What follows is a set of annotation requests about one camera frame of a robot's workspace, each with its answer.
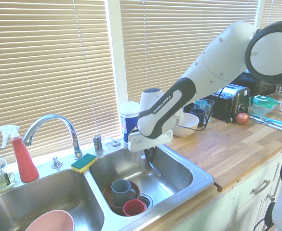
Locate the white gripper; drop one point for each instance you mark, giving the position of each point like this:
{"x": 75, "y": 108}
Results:
{"x": 140, "y": 143}

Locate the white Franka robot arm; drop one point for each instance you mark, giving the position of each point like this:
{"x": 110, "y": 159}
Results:
{"x": 215, "y": 60}

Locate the stainless steel double sink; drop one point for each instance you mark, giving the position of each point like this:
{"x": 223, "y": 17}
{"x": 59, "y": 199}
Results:
{"x": 174, "y": 173}

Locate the white sink sprayer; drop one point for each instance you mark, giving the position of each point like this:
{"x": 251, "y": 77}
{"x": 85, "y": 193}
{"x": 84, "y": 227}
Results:
{"x": 114, "y": 143}

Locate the sink drain strainer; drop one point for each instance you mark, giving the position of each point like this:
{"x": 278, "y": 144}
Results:
{"x": 146, "y": 201}

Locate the chrome sink knob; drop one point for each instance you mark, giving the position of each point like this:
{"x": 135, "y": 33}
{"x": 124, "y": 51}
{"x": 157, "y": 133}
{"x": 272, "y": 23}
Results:
{"x": 56, "y": 162}

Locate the Lysol wipes canister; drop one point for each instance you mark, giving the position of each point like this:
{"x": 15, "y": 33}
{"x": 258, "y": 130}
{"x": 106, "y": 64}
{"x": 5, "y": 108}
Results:
{"x": 128, "y": 120}

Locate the gray mug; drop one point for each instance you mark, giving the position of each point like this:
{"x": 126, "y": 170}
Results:
{"x": 121, "y": 192}

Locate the large cream bowl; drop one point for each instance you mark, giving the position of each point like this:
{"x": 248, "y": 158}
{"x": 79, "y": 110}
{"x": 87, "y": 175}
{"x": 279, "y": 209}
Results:
{"x": 189, "y": 122}

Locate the red plastic cup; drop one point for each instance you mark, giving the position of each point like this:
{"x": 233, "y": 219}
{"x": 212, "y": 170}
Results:
{"x": 133, "y": 208}

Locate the black mug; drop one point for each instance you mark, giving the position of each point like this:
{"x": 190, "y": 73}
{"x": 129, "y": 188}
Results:
{"x": 188, "y": 108}

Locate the dark blue mug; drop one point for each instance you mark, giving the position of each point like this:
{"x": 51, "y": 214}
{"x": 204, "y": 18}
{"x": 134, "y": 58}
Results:
{"x": 198, "y": 116}

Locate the brown wooden bowl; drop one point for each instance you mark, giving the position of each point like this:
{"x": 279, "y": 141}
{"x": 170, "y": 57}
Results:
{"x": 107, "y": 195}

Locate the yellow green sponge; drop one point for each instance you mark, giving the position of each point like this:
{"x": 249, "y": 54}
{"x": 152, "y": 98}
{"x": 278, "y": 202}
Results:
{"x": 83, "y": 163}

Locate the teal mug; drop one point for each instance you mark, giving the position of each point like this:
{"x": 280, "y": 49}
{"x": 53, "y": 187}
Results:
{"x": 199, "y": 104}

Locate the clear drinking glass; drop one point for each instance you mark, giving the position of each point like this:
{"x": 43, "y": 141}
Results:
{"x": 210, "y": 110}

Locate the red apple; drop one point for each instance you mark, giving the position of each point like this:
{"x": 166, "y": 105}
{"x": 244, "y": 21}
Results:
{"x": 242, "y": 118}

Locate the black chrome toaster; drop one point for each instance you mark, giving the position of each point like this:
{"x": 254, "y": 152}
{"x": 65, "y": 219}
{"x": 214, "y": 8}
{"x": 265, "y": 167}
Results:
{"x": 237, "y": 101}

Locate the chrome kitchen faucet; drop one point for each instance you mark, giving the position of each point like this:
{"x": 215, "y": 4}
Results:
{"x": 49, "y": 118}

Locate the pink plastic bowl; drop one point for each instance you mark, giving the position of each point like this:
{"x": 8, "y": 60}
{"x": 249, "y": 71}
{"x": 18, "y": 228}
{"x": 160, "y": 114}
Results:
{"x": 51, "y": 221}

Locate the green lidded food container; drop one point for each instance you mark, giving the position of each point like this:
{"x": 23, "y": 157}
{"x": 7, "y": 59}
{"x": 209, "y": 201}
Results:
{"x": 263, "y": 104}

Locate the red spray bottle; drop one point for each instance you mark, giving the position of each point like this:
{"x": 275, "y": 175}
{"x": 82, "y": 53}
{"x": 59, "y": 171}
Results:
{"x": 22, "y": 163}

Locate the wide beige window blind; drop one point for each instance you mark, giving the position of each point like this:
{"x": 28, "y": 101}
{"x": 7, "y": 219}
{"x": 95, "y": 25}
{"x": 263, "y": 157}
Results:
{"x": 46, "y": 60}

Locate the clear soap pump bottle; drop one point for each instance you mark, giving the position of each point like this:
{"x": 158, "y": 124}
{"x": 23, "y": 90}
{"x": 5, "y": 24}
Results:
{"x": 1, "y": 178}

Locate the narrow beige window blind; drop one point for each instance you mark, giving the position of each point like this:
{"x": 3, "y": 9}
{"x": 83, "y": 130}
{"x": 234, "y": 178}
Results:
{"x": 278, "y": 12}

